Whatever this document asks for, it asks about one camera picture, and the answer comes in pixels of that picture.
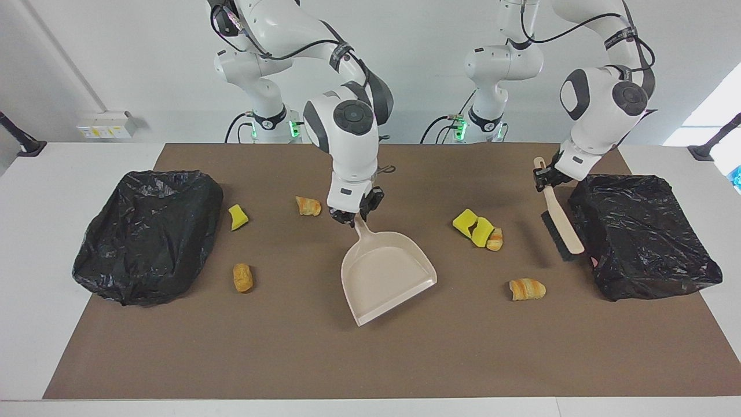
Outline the beige brush with black bristles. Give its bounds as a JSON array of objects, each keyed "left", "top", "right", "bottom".
[{"left": 533, "top": 156, "right": 585, "bottom": 261}]

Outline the beige plastic dustpan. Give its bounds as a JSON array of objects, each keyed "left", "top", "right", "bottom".
[{"left": 340, "top": 214, "right": 438, "bottom": 327}]

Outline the yellow sponge with green side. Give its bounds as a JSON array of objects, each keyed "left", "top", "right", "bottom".
[{"left": 471, "top": 217, "right": 494, "bottom": 248}]

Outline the boxy black bag-lined trash bin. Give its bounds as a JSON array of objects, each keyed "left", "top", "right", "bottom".
[{"left": 568, "top": 174, "right": 724, "bottom": 302}]

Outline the rounded black bag-lined trash bin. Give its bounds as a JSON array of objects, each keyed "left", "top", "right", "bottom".
[{"left": 72, "top": 170, "right": 224, "bottom": 306}]

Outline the golden brown bread roll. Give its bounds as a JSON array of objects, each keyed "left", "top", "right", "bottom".
[{"left": 233, "top": 263, "right": 254, "bottom": 293}]

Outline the black clamp stand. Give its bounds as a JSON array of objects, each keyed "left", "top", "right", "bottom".
[
  {"left": 0, "top": 111, "right": 48, "bottom": 158},
  {"left": 688, "top": 113, "right": 741, "bottom": 162}
]

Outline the brown table mat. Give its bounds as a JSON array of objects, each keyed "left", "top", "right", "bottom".
[{"left": 42, "top": 143, "right": 741, "bottom": 400}]

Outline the black base cable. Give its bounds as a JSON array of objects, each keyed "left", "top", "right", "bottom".
[
  {"left": 225, "top": 112, "right": 255, "bottom": 144},
  {"left": 420, "top": 90, "right": 481, "bottom": 144}
]

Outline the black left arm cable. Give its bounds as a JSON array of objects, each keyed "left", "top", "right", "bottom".
[{"left": 518, "top": 0, "right": 658, "bottom": 73}]

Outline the white wall outlet box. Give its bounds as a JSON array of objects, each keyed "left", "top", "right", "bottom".
[{"left": 76, "top": 111, "right": 138, "bottom": 140}]

